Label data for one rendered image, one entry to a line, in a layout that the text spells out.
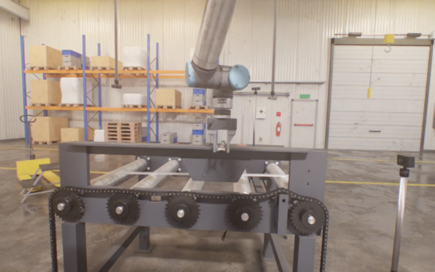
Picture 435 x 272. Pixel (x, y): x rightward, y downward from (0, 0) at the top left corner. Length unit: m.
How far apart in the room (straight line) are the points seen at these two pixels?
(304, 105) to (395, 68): 4.11
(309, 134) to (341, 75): 2.87
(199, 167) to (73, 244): 0.77
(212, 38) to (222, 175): 0.65
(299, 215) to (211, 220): 0.42
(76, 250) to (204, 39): 1.22
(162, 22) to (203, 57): 10.68
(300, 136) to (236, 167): 9.47
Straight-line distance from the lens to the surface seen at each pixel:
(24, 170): 5.82
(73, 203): 1.34
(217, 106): 0.94
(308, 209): 1.13
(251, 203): 1.08
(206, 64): 0.75
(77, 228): 1.43
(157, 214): 1.21
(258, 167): 2.05
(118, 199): 1.21
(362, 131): 11.54
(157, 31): 11.33
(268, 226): 1.19
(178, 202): 1.11
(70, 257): 1.51
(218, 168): 1.09
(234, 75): 0.81
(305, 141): 10.60
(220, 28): 0.69
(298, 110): 10.44
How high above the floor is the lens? 1.31
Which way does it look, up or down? 5 degrees down
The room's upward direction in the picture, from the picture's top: 1 degrees clockwise
